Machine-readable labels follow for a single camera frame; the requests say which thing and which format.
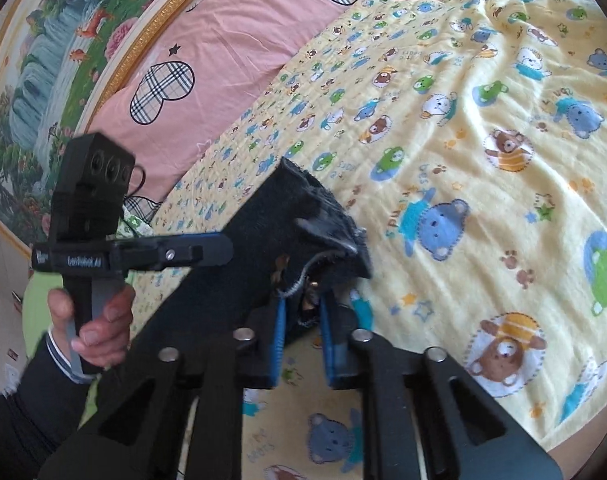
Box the black pants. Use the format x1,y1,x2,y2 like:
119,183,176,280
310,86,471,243
95,156,373,411

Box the green duvet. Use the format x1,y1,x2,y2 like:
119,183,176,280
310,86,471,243
22,272,64,359

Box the yellow bear print blanket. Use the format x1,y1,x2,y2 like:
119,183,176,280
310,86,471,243
152,0,607,450

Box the pink quilt with plaid hearts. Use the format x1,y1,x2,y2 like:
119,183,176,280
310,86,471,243
90,0,358,218

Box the person's left hand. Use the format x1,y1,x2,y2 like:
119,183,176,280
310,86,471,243
47,285,135,368

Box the dark sleeved left forearm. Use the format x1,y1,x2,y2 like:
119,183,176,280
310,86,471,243
0,330,93,479

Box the framed landscape painting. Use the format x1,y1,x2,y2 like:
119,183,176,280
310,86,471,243
0,0,192,255

